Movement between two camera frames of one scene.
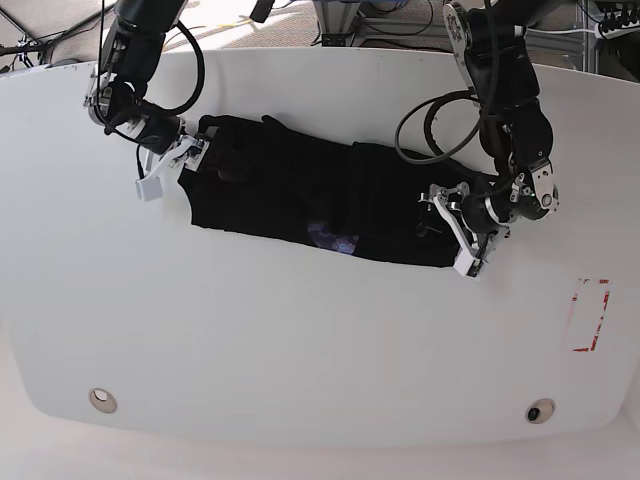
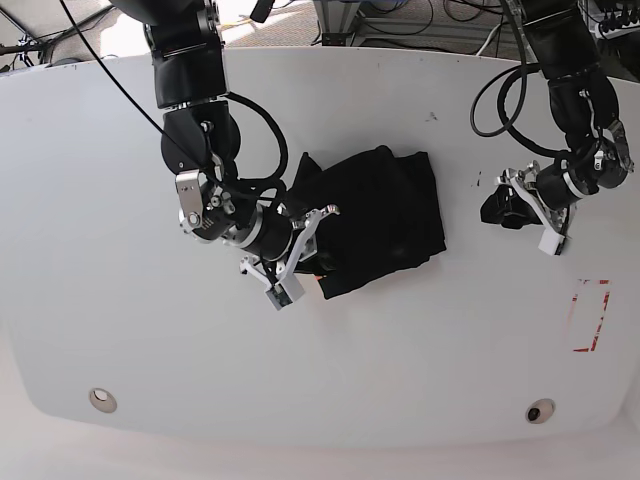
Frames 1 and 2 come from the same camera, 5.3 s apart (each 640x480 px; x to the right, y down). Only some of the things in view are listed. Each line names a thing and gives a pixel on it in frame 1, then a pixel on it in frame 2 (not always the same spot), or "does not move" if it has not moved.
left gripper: x=160 y=131 to x=278 y=238
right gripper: x=485 y=217 to x=552 y=193
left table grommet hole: x=102 y=400 does not move
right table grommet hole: x=540 y=410 does not move
